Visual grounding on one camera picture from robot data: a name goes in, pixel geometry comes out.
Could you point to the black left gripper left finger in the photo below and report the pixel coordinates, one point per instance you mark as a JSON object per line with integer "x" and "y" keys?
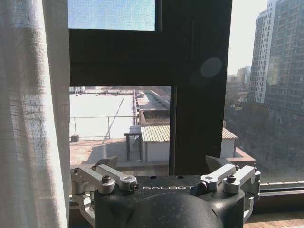
{"x": 104, "y": 174}

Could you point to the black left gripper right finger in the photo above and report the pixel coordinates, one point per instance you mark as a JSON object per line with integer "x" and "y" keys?
{"x": 228, "y": 174}

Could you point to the flat white rooftop building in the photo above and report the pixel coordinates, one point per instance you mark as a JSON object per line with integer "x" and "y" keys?
{"x": 102, "y": 114}

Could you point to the small shed with corrugated roof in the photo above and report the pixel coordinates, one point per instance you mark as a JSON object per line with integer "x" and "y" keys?
{"x": 156, "y": 142}

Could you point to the white sheer curtain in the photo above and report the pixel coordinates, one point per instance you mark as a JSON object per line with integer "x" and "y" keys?
{"x": 33, "y": 114}

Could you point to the tall grey apartment building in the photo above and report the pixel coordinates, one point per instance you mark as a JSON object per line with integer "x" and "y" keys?
{"x": 278, "y": 52}

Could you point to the black window frame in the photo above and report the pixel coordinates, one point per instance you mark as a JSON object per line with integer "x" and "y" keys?
{"x": 166, "y": 59}

